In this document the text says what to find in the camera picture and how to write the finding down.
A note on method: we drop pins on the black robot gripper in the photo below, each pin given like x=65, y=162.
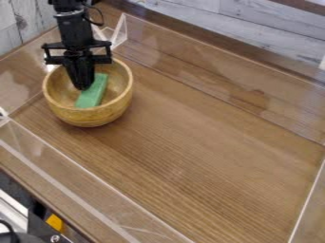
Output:
x=76, y=52

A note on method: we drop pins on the green rectangular block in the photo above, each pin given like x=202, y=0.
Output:
x=90, y=97

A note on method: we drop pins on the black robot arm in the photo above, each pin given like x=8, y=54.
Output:
x=73, y=23

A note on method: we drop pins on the brown wooden bowl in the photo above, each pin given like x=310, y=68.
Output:
x=60, y=95

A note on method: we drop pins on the yellow label sticker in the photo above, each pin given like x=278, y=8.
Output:
x=55, y=222

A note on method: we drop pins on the clear acrylic tray wall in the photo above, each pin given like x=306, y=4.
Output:
x=112, y=204

